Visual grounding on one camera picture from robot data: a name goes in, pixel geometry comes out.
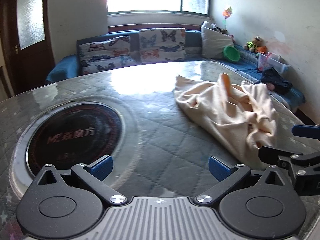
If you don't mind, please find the cream knit garment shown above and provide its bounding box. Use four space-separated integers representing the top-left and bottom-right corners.
174 73 278 170

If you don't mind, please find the round black induction cooktop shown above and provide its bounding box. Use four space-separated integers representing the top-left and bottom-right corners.
26 102 123 176

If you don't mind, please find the dark clothing pile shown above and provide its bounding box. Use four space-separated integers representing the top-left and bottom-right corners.
260 67 293 94

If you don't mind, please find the clear plastic storage box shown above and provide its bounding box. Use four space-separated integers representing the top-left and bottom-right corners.
257 53 291 74

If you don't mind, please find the orange plush toy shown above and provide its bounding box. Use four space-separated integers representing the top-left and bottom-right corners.
256 46 267 54

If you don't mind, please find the plush toy with green vest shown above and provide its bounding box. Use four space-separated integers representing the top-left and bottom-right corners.
244 36 263 53

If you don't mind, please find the green plastic bowl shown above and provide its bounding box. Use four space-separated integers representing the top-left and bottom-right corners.
223 46 241 63

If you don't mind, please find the left butterfly cushion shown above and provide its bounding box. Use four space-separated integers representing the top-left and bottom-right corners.
79 36 137 75

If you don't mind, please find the butterfly cushion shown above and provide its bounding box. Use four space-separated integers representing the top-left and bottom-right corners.
139 28 186 64
79 36 137 75

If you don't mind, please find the blue sofa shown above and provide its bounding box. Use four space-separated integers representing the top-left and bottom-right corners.
46 28 305 112

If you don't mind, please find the plain grey pillow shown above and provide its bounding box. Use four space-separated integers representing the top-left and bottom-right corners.
201 21 234 59

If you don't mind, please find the dark wooden glass door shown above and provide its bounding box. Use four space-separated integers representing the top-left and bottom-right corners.
1 0 55 94

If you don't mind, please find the right butterfly cushion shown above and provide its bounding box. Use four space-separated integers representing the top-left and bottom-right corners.
139 28 186 64

